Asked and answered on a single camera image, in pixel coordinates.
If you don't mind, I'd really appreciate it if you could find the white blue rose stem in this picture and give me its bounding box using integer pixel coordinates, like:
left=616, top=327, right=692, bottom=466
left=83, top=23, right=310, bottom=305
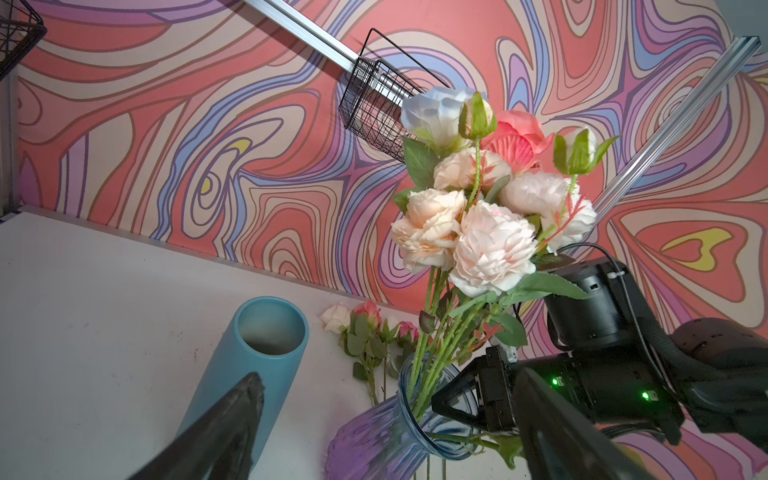
left=401, top=87, right=476, bottom=190

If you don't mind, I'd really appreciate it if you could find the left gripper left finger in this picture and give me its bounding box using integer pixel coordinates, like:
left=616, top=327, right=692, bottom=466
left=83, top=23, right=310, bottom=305
left=131, top=373, right=265, bottom=480

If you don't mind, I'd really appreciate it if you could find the cream pink rose stem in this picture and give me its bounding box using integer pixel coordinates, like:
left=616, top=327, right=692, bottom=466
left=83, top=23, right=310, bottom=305
left=433, top=148, right=512, bottom=194

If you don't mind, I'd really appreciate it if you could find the black wire basket wall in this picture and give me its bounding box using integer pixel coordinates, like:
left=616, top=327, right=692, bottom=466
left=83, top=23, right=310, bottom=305
left=0, top=0, right=47, bottom=80
left=339, top=28, right=448, bottom=161

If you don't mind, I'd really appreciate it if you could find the teal ceramic cylinder vase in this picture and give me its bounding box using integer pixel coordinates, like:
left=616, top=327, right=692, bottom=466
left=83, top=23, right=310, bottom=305
left=178, top=296, right=309, bottom=462

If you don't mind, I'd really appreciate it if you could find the pink rosebud spray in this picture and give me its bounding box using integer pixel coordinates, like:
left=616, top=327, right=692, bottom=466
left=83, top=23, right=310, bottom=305
left=458, top=93, right=554, bottom=193

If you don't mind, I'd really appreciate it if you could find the magenta rose stem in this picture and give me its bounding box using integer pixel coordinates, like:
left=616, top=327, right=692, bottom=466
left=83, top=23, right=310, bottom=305
left=381, top=319, right=419, bottom=378

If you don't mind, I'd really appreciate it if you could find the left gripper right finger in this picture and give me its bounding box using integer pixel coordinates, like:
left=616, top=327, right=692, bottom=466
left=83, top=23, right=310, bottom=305
left=512, top=369, right=652, bottom=479

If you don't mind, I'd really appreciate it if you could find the black wire basket back wall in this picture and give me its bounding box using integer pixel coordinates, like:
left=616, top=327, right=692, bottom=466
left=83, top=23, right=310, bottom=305
left=339, top=28, right=448, bottom=161

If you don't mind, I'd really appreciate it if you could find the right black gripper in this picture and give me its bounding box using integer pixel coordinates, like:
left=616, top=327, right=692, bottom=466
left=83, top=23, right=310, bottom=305
left=430, top=258, right=684, bottom=444

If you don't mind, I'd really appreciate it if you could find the white blue-edged rose stem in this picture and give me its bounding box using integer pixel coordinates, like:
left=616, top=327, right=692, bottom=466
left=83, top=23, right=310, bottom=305
left=500, top=128, right=618, bottom=254

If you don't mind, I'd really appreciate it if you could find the black wire basket left wall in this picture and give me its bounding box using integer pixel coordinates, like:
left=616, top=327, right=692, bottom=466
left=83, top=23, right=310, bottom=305
left=0, top=0, right=47, bottom=80

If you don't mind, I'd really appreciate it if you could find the peach peony flower stem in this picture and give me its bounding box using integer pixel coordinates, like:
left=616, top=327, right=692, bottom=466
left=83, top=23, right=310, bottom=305
left=391, top=189, right=587, bottom=418

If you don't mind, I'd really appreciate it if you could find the purple blue glass vase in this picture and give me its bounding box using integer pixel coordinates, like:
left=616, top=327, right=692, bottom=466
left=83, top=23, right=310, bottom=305
left=325, top=357, right=479, bottom=479

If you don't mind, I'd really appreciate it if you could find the small white pink rose spray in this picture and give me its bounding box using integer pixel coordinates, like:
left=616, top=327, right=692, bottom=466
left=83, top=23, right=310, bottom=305
left=319, top=301, right=391, bottom=405

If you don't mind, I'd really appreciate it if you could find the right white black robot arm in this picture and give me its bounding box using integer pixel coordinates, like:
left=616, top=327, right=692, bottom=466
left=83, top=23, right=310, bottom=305
left=431, top=258, right=767, bottom=448

